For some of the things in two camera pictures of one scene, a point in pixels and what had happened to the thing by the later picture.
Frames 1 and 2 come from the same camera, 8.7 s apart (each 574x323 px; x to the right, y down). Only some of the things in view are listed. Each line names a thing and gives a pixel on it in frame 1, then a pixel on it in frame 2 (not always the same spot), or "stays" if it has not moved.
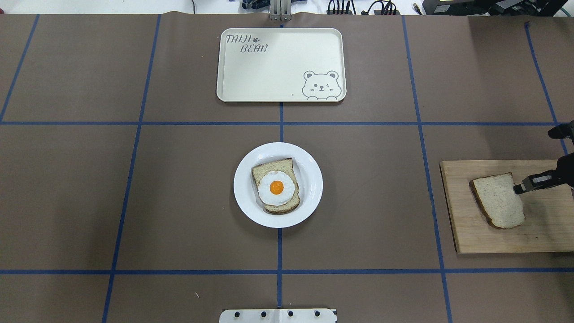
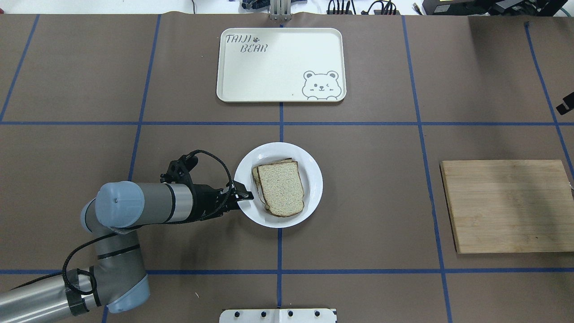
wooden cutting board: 549,225 stays
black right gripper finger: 549,178 to 567,104
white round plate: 278,185 stays
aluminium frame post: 280,10 stays
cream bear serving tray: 281,64 stays
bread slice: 496,196 to 281,188
